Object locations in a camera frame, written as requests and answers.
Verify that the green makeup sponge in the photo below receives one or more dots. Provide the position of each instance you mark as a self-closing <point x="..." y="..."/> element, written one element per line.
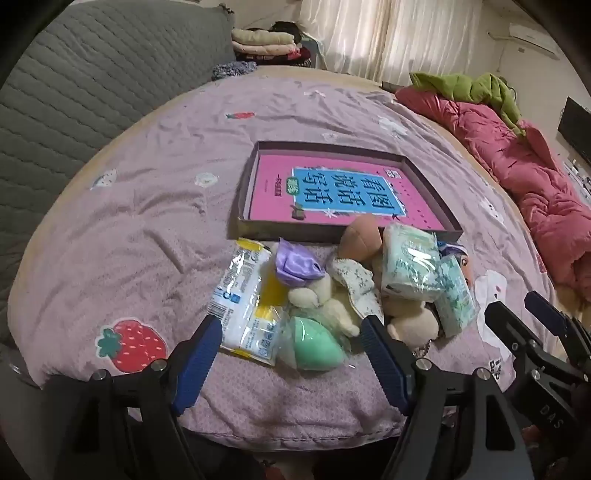
<point x="314" y="346"/>

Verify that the white curtains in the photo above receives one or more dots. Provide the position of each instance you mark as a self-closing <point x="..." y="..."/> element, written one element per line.
<point x="369" y="37"/>

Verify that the stack of folded pastel clothes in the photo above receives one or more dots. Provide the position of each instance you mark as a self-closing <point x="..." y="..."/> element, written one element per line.
<point x="263" y="44"/>

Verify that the black television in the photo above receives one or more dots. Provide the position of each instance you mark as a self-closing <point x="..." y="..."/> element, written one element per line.
<point x="575" y="129"/>

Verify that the pink book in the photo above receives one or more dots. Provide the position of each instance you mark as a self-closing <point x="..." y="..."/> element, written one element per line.
<point x="277" y="184"/>

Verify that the green cloth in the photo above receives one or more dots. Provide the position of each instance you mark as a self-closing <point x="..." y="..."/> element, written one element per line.
<point x="461" y="85"/>

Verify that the grey quilted headboard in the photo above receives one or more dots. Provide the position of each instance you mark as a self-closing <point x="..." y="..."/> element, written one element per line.
<point x="92" y="92"/>

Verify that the green tissue pack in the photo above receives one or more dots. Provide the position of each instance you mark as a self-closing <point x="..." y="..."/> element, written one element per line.
<point x="408" y="263"/>
<point x="455" y="300"/>

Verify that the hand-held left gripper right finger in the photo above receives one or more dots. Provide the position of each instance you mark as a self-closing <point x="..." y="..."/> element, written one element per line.
<point x="383" y="364"/>

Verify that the white floral scrunchie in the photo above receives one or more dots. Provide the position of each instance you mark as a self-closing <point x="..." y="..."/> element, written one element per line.
<point x="355" y="281"/>

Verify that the doll face packet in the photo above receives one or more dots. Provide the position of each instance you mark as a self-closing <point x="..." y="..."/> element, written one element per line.
<point x="464" y="263"/>

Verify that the shallow brown cardboard box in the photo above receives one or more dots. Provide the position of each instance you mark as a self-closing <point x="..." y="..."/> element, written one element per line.
<point x="258" y="231"/>

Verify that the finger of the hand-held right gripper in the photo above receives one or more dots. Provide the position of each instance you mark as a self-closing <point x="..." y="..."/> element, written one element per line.
<point x="549" y="316"/>
<point x="505" y="325"/>

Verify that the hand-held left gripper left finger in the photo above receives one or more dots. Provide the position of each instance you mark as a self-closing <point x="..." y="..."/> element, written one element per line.
<point x="198" y="364"/>

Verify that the white air conditioner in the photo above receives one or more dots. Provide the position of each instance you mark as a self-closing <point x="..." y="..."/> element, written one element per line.
<point x="531" y="37"/>

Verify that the purple satin scrunchie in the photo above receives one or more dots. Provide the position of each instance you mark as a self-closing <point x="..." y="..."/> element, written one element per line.
<point x="295" y="263"/>

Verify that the pink quilt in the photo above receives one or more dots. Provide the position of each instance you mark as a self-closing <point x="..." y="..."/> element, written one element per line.
<point x="521" y="175"/>

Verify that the blue knitted cloth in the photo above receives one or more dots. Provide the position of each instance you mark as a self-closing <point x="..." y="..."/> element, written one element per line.
<point x="231" y="70"/>

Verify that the dark clothes pile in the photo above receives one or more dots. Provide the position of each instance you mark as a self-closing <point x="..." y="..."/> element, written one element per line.
<point x="300" y="55"/>

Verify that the purple printed blanket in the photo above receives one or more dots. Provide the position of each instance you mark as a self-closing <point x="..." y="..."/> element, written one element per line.
<point x="161" y="207"/>

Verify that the white and yellow wipes packet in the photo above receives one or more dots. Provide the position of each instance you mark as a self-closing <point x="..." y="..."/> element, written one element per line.
<point x="240" y="314"/>

